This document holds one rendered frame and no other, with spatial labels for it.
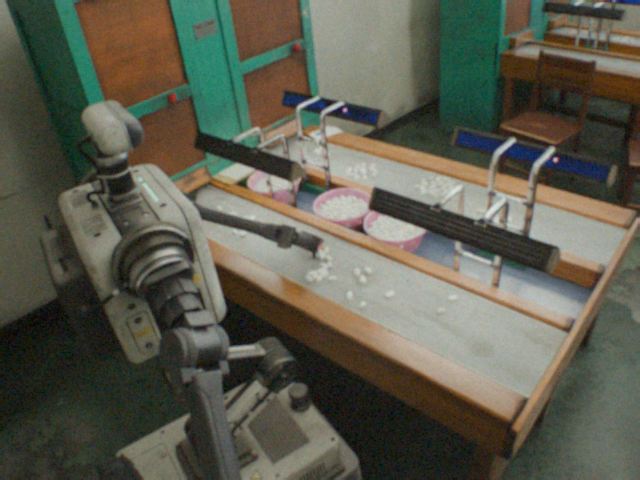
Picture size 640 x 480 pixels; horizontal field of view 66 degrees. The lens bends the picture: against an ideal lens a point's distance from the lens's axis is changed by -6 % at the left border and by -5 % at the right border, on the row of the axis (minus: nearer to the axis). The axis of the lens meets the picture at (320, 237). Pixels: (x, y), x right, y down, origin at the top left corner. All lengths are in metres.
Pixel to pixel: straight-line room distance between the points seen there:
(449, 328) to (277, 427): 0.67
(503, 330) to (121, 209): 1.20
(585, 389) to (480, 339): 1.02
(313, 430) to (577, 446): 1.15
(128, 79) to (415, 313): 1.52
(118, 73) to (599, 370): 2.53
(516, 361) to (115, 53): 1.90
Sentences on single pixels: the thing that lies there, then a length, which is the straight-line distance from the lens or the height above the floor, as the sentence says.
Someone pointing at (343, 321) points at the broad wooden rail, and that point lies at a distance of 1.72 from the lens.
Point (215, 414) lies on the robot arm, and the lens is 0.93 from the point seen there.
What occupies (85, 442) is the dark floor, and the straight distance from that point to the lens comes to 2.70.
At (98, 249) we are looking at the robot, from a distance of 1.05.
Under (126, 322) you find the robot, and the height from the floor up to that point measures 1.26.
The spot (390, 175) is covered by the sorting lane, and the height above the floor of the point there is 0.74.
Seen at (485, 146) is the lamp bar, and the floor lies 1.07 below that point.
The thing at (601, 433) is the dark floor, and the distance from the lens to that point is 2.51.
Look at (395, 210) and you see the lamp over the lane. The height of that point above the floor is 1.07.
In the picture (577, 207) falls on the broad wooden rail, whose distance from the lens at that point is 2.35.
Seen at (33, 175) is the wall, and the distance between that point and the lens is 3.11.
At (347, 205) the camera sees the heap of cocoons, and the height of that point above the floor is 0.74.
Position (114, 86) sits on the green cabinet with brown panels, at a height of 1.38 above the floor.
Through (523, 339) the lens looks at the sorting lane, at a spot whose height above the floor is 0.74.
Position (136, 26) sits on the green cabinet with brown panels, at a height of 1.58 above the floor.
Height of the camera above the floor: 1.97
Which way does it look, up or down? 35 degrees down
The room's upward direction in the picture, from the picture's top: 7 degrees counter-clockwise
